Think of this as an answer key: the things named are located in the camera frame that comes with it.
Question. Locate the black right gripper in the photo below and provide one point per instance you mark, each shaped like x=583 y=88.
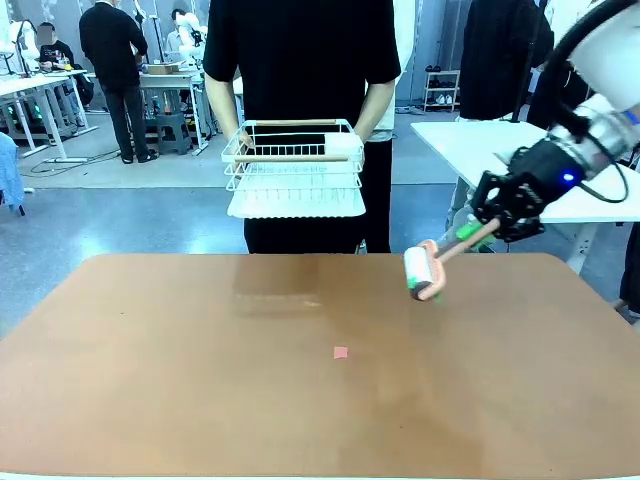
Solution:
x=545 y=175

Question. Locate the pink lint roller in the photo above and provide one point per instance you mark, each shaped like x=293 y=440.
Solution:
x=420 y=267

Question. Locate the white plastic utensil holder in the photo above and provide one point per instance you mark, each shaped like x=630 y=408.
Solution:
x=344 y=145

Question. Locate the white ribbed drain tray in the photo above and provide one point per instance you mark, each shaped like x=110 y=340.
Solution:
x=300 y=209

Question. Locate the pink paper scrap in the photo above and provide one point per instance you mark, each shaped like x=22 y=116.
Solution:
x=341 y=353

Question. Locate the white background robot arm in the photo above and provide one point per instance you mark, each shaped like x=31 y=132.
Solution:
x=27 y=45

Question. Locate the person's left forearm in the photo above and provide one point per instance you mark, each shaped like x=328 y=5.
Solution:
x=375 y=107

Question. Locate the person's right forearm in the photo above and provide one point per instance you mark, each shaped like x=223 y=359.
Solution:
x=220 y=105

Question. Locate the person's left hand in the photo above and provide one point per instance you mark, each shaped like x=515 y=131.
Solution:
x=360 y=136

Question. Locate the person's right hand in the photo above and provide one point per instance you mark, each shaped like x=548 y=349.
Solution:
x=245 y=139

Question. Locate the white side table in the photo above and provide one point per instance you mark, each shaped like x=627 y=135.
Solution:
x=460 y=145

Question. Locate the white shoe rack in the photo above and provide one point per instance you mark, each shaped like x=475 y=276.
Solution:
x=442 y=90

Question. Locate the bystander in dark trousers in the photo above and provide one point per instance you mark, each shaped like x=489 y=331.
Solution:
x=631 y=280

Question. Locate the person in black coat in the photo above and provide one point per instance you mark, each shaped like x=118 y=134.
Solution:
x=495 y=60

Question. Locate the person in black t-shirt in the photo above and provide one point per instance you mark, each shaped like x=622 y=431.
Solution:
x=300 y=60

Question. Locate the grey plastic step stool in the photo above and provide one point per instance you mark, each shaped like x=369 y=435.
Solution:
x=174 y=132

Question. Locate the white desk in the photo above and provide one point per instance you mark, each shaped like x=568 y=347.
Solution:
x=35 y=85
x=165 y=80

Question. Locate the bystander in pale shirt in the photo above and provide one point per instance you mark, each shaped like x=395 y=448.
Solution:
x=175 y=42

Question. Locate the cardboard box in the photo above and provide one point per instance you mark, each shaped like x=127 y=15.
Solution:
x=162 y=69

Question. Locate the standing bystander in black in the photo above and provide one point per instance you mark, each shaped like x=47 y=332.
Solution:
x=112 y=50

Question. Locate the seated bystander in black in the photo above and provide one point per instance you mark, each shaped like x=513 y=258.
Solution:
x=55 y=52

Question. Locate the blue cloth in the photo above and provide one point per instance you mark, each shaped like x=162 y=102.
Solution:
x=10 y=170

